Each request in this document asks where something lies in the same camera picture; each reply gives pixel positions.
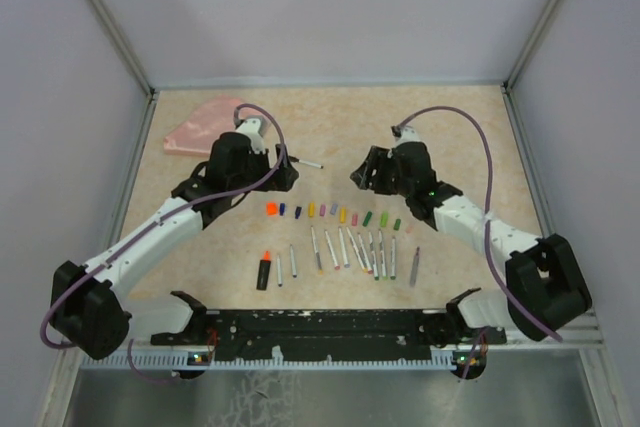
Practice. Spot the aluminium frame rail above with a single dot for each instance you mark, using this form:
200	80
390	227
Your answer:
121	44
532	44

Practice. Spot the orange highlighter cap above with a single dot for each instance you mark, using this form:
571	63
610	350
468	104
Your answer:
272	209

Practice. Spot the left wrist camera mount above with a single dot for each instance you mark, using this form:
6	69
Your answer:
255	128

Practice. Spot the aluminium frame rail left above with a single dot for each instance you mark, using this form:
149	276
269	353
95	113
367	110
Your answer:
121	44

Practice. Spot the dark green pen cap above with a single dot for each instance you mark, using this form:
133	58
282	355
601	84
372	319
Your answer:
367	218

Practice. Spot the blue capped marker pen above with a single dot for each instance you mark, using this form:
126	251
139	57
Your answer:
279	270

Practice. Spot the magenta capped marker pen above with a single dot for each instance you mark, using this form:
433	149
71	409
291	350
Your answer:
364	254

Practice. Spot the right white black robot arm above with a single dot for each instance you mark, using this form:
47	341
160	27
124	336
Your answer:
540	285

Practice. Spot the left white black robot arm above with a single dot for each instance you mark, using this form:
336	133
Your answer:
90	303

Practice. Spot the pink capped marker pen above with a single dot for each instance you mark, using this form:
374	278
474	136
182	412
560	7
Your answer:
332	251

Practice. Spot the dark green capped marker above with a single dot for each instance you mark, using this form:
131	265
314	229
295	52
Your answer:
373	255

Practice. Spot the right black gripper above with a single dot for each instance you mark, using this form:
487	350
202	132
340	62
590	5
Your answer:
378	158

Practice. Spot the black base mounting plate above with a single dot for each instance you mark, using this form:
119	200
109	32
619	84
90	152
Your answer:
318	335

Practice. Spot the lavender marker pen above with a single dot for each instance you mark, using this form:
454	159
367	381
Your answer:
343	249

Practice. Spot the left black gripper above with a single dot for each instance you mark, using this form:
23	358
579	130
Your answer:
283	178

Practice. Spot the grey capped marker pen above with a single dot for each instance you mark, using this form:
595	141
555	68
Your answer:
414	268

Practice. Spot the light green capped marker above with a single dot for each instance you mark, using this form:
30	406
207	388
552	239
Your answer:
382	252

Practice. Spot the orange capped black highlighter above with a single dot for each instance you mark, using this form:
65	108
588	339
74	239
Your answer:
263	272

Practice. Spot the orange white marker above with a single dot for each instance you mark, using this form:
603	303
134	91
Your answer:
316	250

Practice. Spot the pink plastic bag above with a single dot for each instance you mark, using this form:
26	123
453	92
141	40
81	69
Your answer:
196	135

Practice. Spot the white slotted cable duct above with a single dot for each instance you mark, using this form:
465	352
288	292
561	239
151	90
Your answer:
185	360

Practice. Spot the green capped marker pen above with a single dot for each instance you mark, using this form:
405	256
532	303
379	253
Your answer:
394	258

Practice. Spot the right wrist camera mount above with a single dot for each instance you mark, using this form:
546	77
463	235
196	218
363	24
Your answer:
404	134

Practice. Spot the black capped white marker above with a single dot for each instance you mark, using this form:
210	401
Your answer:
306	162

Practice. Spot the aluminium frame rail right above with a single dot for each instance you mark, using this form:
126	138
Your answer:
532	44

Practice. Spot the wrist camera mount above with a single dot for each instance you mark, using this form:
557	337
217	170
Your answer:
255	128
404	134

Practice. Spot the light green pen cap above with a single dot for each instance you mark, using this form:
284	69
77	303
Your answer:
384	219

